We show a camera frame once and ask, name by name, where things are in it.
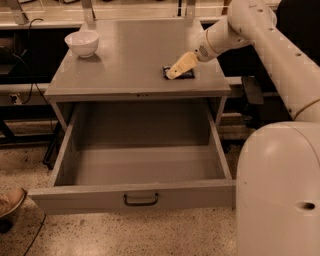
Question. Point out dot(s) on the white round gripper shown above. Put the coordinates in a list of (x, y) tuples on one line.
[(203, 51)]

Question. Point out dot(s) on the blue rxbar blueberry wrapper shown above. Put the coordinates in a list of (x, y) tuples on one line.
[(187, 75)]

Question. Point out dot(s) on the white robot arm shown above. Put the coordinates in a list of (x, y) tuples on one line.
[(278, 171)]

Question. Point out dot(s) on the grey metal drawer cabinet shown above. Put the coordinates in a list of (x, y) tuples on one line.
[(128, 64)]

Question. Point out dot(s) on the open grey top drawer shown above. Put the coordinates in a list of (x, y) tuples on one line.
[(110, 149)]

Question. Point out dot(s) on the black office chair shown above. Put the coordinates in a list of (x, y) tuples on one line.
[(256, 90)]

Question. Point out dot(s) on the white ceramic bowl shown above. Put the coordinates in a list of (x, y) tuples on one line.
[(83, 43)]

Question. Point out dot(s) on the tan shoe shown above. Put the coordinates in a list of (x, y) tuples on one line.
[(10, 201)]

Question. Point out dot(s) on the black drawer handle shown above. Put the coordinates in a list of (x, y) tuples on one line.
[(142, 201)]

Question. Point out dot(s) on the white wall outlet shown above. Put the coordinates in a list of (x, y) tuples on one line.
[(15, 99)]

